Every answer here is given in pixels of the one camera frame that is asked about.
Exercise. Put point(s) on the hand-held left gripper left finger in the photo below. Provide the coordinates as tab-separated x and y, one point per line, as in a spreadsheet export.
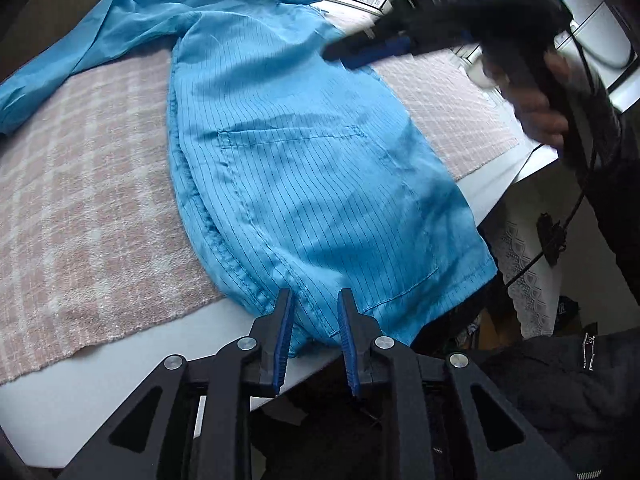
286	340

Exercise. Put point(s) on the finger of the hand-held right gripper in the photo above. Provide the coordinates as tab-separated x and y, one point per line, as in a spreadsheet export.
380	52

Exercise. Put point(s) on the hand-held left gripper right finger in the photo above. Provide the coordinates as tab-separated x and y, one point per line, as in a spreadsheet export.
347	340

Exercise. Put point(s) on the blue striped work coat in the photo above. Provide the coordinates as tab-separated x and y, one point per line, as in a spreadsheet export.
300	160

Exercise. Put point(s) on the person's right forearm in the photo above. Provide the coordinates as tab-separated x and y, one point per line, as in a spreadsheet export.
620	185

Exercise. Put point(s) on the person's right hand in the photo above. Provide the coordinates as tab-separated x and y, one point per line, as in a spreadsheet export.
537	115

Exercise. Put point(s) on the white lace cloth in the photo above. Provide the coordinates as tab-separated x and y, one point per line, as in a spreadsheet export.
530	300

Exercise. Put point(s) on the person's dark jacket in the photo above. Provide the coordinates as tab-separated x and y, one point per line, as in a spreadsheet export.
550	400

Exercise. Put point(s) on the pink plaid blanket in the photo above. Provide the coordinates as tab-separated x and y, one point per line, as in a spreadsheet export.
75	210

